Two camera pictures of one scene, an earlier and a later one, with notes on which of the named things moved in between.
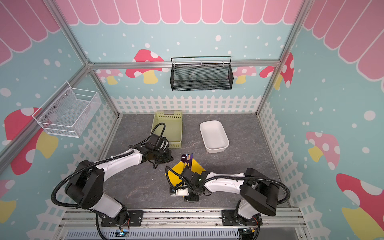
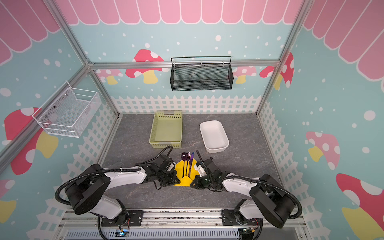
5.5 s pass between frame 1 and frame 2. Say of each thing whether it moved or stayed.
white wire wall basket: stayed
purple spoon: stayed
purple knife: stayed
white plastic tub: stayed
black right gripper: moved
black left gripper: moved
